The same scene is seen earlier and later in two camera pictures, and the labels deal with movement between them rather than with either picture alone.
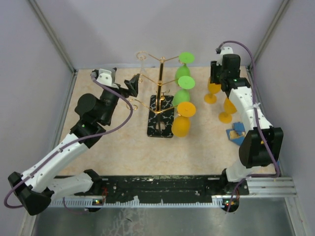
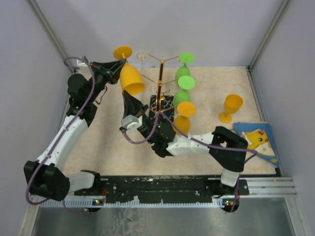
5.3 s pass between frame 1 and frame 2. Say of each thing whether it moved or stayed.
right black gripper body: moved
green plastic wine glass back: stayed
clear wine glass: stayed
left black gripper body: moved
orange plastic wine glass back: moved
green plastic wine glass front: stayed
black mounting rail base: stayed
